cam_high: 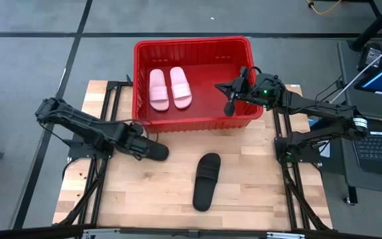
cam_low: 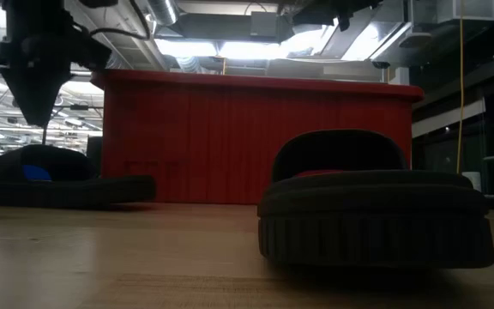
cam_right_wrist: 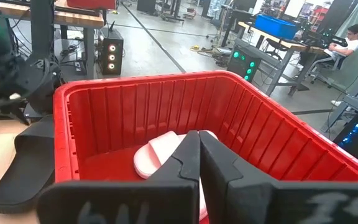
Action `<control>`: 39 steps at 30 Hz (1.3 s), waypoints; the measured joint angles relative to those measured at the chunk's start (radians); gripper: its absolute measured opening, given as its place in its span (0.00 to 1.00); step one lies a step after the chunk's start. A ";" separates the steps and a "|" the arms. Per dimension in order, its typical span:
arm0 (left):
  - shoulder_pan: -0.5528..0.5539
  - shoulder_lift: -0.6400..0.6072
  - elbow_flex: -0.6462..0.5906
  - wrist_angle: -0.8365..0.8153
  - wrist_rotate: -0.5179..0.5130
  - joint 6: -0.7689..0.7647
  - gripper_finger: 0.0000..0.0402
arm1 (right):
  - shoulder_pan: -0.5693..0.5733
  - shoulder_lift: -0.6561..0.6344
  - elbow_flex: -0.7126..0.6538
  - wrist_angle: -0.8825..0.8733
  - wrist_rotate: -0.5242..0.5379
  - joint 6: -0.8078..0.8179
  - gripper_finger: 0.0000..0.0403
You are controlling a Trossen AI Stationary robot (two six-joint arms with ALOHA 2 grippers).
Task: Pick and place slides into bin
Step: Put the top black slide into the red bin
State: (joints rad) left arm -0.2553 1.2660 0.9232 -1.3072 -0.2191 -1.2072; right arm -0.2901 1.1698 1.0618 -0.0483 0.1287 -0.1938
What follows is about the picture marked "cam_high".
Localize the black cable bundle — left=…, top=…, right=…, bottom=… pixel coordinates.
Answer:
left=306, top=75, right=344, bottom=114

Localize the red plastic bin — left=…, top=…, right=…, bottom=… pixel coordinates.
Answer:
left=131, top=35, right=264, bottom=133

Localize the dark grey desk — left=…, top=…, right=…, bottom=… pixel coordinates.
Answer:
left=336, top=39, right=382, bottom=206

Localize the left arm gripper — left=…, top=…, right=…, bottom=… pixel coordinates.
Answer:
left=119, top=123, right=157, bottom=161

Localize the thin white rod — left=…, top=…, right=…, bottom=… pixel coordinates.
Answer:
left=330, top=38, right=382, bottom=104

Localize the long black frame beam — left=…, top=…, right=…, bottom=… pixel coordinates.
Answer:
left=0, top=224, right=382, bottom=239

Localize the thick black pole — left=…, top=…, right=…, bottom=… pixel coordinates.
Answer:
left=348, top=0, right=382, bottom=52

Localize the pale pink slide sandal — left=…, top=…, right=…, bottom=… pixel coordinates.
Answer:
left=149, top=68, right=170, bottom=112
left=169, top=66, right=193, bottom=110

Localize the silver metal bracket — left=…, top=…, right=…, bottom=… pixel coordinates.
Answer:
left=81, top=228, right=121, bottom=239
left=266, top=231, right=306, bottom=239

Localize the black slide sandal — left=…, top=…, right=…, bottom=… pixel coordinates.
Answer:
left=143, top=141, right=170, bottom=162
left=192, top=152, right=222, bottom=212

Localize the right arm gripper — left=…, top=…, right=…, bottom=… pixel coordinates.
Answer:
left=214, top=66, right=290, bottom=118

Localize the white and blue flat device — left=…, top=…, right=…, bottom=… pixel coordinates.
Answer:
left=309, top=118, right=332, bottom=159

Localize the black keyboard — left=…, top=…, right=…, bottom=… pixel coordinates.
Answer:
left=353, top=131, right=382, bottom=179

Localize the black aluminium table frame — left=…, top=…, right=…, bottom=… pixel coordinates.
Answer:
left=56, top=79, right=134, bottom=230
left=259, top=83, right=331, bottom=232

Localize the yellow floor cable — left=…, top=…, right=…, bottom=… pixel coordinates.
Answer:
left=305, top=0, right=344, bottom=16

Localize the black power brick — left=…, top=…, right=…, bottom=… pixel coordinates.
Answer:
left=357, top=42, right=382, bottom=71

